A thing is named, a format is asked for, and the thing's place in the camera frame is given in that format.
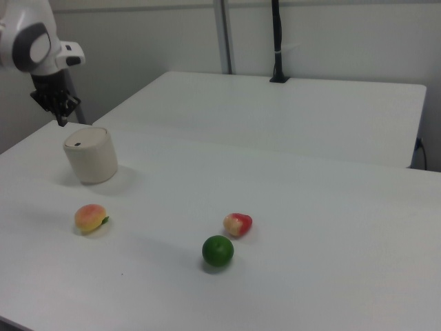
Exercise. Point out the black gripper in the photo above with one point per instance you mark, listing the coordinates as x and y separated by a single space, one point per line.
51 93

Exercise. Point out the cream round bin lid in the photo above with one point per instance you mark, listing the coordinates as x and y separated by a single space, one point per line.
87 137

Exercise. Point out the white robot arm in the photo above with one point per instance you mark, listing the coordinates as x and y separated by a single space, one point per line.
31 41

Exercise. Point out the cream garbage bin container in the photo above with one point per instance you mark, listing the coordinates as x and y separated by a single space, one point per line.
94 165

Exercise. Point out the toy peach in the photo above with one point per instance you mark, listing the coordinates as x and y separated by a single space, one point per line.
89 218

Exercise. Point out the green toy lime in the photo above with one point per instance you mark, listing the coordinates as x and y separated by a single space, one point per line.
217 250

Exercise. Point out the bitten red toy apple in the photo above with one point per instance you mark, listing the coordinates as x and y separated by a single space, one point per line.
239 224

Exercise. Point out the wide aluminium frame post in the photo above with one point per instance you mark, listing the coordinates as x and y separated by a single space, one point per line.
224 34

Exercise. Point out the black pole base plate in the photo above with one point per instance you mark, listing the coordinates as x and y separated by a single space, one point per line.
279 80

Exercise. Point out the black camera pole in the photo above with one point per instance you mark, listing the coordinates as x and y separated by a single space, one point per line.
277 34

